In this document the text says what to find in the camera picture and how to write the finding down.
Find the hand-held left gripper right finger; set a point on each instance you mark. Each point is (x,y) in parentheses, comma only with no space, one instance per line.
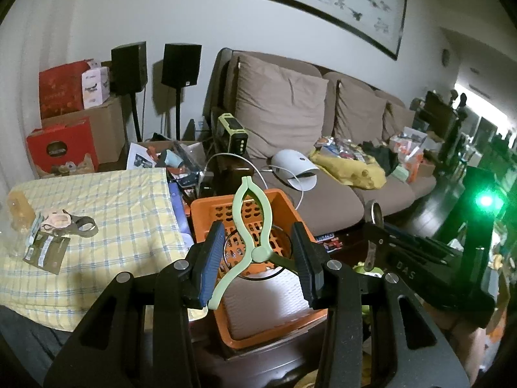
(303,258)

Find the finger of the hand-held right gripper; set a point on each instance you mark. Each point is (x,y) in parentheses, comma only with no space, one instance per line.
(404,242)

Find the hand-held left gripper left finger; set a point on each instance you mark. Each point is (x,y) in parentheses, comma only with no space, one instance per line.
(210,266)

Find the green plastic clip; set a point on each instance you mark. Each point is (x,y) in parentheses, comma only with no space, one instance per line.
(258,254)

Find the orange plastic basket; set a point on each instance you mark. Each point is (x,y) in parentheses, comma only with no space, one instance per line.
(200,216)

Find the pink hair clip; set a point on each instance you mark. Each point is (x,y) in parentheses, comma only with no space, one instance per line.
(56,220)

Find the olive card packet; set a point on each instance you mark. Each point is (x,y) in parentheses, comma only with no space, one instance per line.
(48,252)

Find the brown candy box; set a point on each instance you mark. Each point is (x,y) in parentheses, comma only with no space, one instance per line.
(329,242)

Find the green lunch box with sticker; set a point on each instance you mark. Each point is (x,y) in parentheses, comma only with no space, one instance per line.
(363,270)

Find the brown sofa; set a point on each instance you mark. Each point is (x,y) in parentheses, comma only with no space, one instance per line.
(335,206)

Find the purple bag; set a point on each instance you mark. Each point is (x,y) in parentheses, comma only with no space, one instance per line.
(177,210)

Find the mint green box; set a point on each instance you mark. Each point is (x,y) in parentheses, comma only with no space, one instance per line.
(400,174)

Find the black cloth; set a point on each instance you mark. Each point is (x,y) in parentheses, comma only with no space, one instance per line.
(381,157)

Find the yellow cloth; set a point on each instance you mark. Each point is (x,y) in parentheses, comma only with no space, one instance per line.
(351,171)

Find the white orange paper bag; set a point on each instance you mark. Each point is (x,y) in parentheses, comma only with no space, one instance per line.
(410,149)

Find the white dome nail lamp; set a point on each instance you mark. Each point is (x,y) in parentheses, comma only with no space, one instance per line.
(291,165)

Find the brown wooden armrest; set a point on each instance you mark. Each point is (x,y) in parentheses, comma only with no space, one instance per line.
(232,169)

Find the yellow checked tablecloth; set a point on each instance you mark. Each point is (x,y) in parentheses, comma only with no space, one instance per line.
(121,210)

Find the teal hair dryer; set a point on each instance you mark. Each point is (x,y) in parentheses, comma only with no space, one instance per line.
(173,158)

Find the pile of snack packets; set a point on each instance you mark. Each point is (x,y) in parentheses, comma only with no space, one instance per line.
(339,147)

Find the small brown sofa cushion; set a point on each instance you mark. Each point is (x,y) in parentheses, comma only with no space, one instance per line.
(400,123)

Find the dark wooden cabinet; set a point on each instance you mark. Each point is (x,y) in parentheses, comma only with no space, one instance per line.
(438,121)

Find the printed paper leaflet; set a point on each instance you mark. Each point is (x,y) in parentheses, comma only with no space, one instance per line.
(139,157)

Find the green black power station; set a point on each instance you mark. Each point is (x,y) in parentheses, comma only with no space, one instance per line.
(232,133)

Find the medium brown sofa cushion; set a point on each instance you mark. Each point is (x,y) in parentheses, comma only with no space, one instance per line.
(359,113)

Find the large brown sofa cushion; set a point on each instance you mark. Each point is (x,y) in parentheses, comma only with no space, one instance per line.
(278,105)

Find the black speaker stand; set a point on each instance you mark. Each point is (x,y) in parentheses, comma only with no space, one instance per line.
(135,117)
(178,113)

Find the brown cardboard box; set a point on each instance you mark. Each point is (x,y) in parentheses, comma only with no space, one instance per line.
(109,129)

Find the red box with oval label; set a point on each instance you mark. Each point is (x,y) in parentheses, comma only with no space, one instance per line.
(60,149)

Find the clear plastic bag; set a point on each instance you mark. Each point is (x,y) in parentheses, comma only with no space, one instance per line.
(8,242)

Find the black speaker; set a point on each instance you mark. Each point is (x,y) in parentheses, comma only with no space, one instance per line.
(129,66)
(181,64)

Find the white pink small box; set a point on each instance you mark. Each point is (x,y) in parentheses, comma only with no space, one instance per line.
(95,85)

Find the red patterned gift box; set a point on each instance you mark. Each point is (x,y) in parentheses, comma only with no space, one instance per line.
(60,89)

